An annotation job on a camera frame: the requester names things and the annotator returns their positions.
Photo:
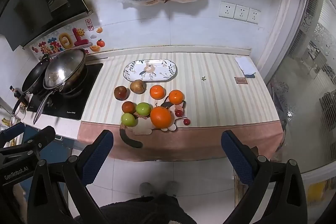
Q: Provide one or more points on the colourful wall stickers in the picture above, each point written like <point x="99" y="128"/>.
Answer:
<point x="63" y="41"/>

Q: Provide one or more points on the dark red apple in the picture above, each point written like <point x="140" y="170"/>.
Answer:
<point x="128" y="107"/>
<point x="121" y="93"/>

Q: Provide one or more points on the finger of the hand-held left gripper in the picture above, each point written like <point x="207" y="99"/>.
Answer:
<point x="39" y="141"/>
<point x="11" y="133"/>

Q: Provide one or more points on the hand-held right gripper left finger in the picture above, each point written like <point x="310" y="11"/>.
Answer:
<point x="98" y="153"/>

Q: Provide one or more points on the frosted glass sliding door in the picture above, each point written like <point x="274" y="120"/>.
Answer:
<point x="307" y="82"/>

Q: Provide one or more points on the white paper on wall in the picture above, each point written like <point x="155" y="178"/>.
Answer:
<point x="245" y="65"/>

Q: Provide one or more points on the brown pear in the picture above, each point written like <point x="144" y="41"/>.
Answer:
<point x="137" y="86"/>

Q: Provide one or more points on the dark fleece clothing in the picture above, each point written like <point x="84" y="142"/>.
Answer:
<point x="141" y="211"/>

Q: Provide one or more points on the dark sauce bottle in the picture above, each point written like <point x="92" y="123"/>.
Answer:
<point x="16" y="94"/>

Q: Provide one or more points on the black frying pan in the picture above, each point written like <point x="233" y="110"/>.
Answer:
<point x="32" y="78"/>

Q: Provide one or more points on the white wall socket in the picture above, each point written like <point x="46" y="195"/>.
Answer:
<point x="254" y="16"/>
<point x="241" y="13"/>
<point x="227" y="9"/>

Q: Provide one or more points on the green apple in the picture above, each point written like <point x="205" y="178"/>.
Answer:
<point x="143" y="109"/>
<point x="129" y="119"/>

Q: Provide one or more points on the calico cat shaped mat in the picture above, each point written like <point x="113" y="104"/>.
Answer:
<point x="141" y="128"/>

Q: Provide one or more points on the small red cherry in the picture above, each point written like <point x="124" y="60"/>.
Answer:
<point x="179" y="113"/>
<point x="186" y="122"/>

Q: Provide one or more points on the grey slipper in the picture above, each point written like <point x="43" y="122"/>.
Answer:
<point x="172" y="187"/>
<point x="147" y="188"/>

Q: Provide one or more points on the small orange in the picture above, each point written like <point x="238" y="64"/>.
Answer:
<point x="176" y="97"/>
<point x="157" y="92"/>

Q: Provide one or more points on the floral oval plate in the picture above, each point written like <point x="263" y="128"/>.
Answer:
<point x="151" y="70"/>

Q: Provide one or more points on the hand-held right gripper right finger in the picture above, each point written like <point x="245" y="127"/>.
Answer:
<point x="236" y="158"/>

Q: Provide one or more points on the small brown card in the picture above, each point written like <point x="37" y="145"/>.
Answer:
<point x="241" y="80"/>

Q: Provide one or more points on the striped tablecloth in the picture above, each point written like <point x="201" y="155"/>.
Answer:
<point x="210" y="108"/>

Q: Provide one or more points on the large orange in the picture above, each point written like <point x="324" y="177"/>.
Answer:
<point x="162" y="117"/>

